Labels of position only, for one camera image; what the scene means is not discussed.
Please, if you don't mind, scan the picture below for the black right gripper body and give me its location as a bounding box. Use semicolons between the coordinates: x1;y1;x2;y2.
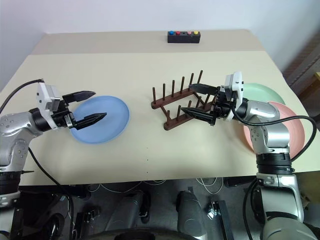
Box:
210;86;238;124

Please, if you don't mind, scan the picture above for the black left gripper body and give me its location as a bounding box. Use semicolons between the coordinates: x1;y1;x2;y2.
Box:
51;98;76;130

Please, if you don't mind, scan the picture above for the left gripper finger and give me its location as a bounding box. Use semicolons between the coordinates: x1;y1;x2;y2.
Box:
62;90;97;104
74;112;108;131

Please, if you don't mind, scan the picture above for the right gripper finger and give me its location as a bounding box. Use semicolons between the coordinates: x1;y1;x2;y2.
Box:
188;83;220;96
180;107;217;126

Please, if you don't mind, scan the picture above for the brown wooden dish rack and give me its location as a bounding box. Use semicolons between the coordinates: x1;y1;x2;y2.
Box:
150;70;219;131

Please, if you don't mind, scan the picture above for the blue plate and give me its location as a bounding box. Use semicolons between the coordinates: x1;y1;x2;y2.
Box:
69;95;131;145

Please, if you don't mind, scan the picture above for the green plate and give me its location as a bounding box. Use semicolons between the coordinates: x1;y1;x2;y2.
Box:
241;82;286;106

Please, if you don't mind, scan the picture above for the black button box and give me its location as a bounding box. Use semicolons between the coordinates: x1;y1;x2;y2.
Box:
166;30;201;45

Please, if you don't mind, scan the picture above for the pink plate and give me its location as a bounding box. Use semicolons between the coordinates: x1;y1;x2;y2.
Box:
243;101;306;154

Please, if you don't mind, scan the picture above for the brown wooden furniture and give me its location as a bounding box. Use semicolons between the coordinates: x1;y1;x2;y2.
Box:
282;31;320;102

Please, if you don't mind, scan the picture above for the dark grey rounded shape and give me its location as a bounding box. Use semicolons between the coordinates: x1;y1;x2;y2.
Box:
104;189;152;234
175;187;209;240

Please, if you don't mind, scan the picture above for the black metal clamp bar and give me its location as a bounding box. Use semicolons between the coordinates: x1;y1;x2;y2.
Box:
206;199;235;240

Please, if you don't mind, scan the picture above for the black rounded base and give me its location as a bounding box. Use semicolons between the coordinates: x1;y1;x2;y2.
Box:
83;225;181;240

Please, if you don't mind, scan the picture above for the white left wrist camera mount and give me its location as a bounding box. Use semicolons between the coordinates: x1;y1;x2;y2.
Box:
36;82;62;130

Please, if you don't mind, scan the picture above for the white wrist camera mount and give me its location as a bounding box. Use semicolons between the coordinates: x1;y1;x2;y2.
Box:
223;71;245;122
36;82;62;130

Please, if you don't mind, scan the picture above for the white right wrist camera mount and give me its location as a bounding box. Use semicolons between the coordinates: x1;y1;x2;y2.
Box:
223;71;245;122

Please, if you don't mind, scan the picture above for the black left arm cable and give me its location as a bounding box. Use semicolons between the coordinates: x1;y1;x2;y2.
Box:
0;79;45;113

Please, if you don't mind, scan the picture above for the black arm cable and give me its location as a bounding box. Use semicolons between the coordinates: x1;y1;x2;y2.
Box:
0;79;45;113
229;106;316;163

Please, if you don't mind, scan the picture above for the thin black cable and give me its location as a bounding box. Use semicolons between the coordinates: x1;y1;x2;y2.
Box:
27;146;76;240

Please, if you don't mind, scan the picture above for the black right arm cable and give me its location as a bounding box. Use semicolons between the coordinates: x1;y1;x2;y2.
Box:
229;106;316;163

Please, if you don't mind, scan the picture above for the white cable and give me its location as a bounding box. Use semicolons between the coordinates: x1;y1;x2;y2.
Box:
195;176;224;195
87;179;174;194

